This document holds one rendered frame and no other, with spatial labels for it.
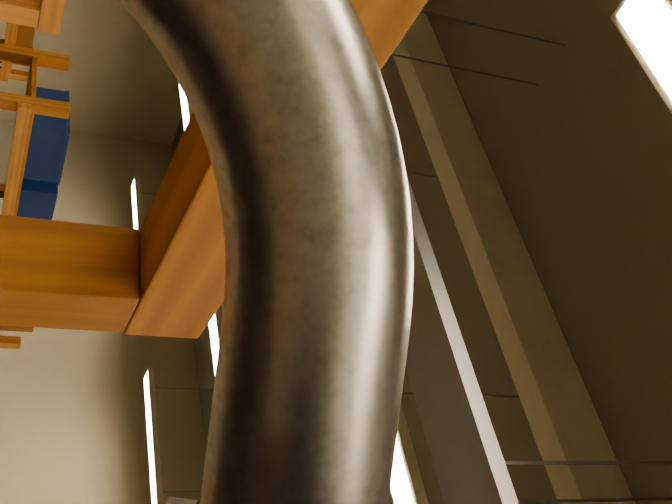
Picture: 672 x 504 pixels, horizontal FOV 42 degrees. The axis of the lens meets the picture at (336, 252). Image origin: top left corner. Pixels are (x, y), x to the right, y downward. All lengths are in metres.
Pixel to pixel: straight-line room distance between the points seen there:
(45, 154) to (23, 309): 4.61
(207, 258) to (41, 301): 0.19
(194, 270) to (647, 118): 3.69
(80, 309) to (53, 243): 0.08
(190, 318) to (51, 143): 4.54
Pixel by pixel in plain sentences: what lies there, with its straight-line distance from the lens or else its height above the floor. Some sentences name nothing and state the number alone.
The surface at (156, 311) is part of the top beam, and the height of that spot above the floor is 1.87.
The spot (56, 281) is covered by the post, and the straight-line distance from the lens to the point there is 0.96.
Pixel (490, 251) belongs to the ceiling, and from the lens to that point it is 4.86.
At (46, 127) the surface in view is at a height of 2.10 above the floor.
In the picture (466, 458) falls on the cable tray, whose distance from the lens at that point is 2.91.
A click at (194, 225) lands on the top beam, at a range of 0.83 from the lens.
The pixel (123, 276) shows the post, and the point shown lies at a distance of 0.97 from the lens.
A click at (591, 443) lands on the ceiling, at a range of 4.39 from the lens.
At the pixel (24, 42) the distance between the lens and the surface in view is 8.85.
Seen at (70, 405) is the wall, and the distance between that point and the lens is 10.62.
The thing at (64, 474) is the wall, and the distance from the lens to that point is 10.20.
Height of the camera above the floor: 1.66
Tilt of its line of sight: 24 degrees up
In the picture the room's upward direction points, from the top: 96 degrees clockwise
